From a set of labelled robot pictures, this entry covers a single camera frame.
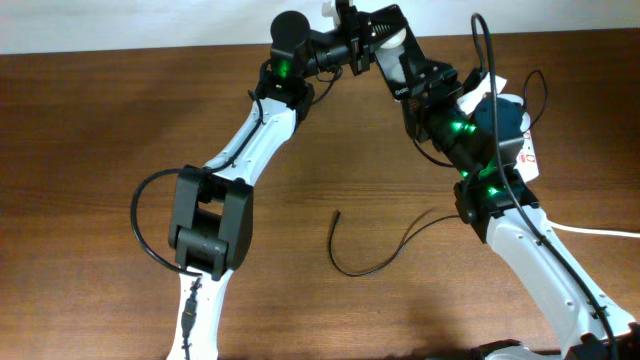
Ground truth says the black Samsung smartphone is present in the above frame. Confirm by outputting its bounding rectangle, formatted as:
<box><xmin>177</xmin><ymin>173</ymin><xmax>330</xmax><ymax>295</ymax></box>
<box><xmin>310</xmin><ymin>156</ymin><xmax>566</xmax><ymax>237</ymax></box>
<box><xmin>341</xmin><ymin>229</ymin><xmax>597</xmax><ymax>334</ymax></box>
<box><xmin>375</xmin><ymin>27</ymin><xmax>426</xmax><ymax>101</ymax></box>

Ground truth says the black charging cable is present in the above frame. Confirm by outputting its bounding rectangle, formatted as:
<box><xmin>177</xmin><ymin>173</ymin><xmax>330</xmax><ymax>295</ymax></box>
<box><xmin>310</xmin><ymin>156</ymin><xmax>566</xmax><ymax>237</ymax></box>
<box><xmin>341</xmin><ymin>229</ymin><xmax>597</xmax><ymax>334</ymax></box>
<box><xmin>327</xmin><ymin>69</ymin><xmax>549</xmax><ymax>278</ymax></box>

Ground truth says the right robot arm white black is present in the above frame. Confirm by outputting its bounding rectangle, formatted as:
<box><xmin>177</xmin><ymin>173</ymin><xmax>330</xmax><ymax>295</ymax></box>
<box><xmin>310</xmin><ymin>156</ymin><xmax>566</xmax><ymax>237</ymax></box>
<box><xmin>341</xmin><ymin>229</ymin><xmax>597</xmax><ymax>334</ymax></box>
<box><xmin>399</xmin><ymin>62</ymin><xmax>639</xmax><ymax>359</ymax></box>

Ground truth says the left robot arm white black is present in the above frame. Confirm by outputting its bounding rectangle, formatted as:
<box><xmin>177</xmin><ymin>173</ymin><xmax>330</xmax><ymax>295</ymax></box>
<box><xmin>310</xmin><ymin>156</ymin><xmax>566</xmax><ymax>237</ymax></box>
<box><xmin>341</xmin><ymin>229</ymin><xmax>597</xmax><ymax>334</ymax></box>
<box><xmin>168</xmin><ymin>1</ymin><xmax>407</xmax><ymax>359</ymax></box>

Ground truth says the white power strip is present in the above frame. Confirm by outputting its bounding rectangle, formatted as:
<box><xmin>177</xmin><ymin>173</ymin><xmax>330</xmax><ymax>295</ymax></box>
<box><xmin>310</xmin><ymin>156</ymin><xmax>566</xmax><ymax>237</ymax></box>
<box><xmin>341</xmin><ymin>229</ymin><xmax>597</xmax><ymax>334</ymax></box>
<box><xmin>492</xmin><ymin>77</ymin><xmax>541</xmax><ymax>184</ymax></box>

